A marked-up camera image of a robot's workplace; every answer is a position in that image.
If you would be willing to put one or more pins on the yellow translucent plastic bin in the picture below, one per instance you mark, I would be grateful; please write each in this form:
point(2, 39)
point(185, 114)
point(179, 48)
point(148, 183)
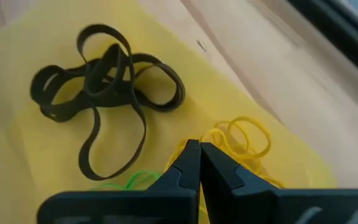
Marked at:
point(26, 155)

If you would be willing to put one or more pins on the green rubber band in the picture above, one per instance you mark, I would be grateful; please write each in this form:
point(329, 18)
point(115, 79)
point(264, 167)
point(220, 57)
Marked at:
point(110, 186)
point(141, 175)

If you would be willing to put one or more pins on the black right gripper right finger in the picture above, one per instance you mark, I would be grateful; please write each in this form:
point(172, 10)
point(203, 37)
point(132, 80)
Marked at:
point(216, 168)

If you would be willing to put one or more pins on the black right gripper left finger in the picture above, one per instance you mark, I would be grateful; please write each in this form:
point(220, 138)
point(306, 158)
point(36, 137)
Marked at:
point(188, 168)

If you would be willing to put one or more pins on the yellow rubber band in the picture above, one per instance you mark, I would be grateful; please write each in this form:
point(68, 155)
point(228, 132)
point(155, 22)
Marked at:
point(272, 182)
point(213, 132)
point(269, 140)

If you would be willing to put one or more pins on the thin black rubber band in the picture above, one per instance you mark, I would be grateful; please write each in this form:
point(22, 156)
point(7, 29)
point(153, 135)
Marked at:
point(83, 161)

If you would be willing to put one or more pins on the wide black rubber band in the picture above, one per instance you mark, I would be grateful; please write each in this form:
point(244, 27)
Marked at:
point(37, 90)
point(120, 62)

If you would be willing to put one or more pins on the black table edge rail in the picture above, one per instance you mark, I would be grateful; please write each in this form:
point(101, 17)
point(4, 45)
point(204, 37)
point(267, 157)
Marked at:
point(353, 40)

